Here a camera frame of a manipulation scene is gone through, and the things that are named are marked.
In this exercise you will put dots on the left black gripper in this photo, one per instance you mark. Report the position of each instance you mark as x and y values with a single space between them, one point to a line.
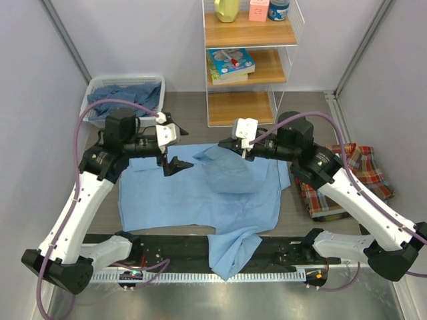
175 165

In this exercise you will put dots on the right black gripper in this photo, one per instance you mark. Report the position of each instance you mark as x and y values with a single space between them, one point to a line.
233 144

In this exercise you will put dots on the light blue long sleeve shirt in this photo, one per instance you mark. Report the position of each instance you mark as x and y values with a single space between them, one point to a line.
240 199

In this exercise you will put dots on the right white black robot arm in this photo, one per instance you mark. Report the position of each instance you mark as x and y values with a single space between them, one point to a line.
392 242

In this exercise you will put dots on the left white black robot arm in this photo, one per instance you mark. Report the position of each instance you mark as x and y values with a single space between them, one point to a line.
60 259

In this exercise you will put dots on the dark blue checked shirt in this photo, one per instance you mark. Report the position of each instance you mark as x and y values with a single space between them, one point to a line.
146 94

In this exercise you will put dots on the green book underneath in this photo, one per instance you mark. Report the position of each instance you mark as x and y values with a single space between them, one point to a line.
217 80

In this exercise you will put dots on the red white marker pen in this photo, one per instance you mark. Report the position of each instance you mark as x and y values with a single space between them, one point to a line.
232 60

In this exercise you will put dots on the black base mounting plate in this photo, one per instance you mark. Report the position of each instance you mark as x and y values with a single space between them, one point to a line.
189 254

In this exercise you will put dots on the red plaid folded shirt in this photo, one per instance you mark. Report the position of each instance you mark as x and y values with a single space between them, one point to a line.
363 165

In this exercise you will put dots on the yellow bottle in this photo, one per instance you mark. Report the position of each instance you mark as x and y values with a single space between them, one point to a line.
227 10

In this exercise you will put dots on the pink box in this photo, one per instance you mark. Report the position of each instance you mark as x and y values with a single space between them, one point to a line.
258 10

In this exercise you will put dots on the blue tin can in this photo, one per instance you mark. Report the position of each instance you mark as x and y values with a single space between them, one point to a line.
278 10

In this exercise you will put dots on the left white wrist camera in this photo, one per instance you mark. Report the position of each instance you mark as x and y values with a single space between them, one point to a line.
167 132

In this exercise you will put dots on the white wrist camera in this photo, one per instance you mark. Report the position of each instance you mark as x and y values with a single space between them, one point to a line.
245 131
167 132

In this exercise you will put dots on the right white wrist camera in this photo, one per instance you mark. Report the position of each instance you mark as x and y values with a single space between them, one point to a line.
245 131

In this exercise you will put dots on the white wire wooden shelf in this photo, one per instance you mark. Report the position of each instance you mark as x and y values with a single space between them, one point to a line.
249 49

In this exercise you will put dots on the white slotted cable duct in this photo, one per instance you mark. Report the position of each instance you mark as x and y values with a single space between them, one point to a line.
121 276

